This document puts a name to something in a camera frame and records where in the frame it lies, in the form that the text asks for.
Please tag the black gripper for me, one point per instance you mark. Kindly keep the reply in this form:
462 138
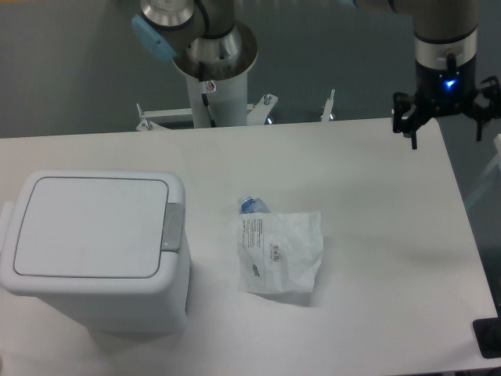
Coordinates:
439 94

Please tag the grey trash can push button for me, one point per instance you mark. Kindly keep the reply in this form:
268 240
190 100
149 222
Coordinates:
173 228

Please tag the white plastic trash can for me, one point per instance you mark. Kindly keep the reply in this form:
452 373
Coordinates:
156 304

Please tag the white trash can lid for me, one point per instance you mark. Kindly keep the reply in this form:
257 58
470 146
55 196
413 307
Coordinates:
91 228

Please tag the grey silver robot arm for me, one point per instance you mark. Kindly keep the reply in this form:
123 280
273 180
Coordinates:
214 51

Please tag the crumpled white plastic bag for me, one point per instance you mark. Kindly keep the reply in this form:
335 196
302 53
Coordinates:
279 253

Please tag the black device at table edge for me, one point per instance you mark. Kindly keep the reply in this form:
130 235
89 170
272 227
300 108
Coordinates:
487 333

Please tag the white metal base frame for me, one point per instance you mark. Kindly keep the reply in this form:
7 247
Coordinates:
152 120

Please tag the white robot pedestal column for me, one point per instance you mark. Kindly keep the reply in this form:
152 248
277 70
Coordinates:
220 103

